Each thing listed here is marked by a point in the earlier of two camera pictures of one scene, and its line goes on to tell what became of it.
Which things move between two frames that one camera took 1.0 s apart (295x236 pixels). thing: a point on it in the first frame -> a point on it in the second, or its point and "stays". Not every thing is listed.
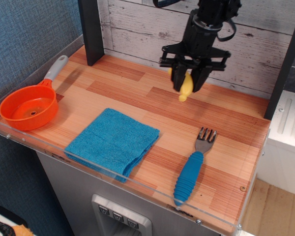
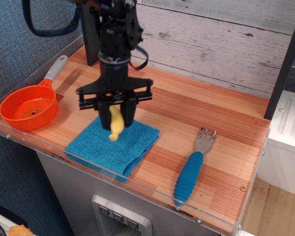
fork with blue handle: x=190 y=174 stays
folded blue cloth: x=111 y=142 stays
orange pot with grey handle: x=31 y=107 stays
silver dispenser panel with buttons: x=113 y=219 stays
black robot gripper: x=194 y=55 -> x=114 y=87
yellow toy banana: x=187 y=86 -> x=117 y=122
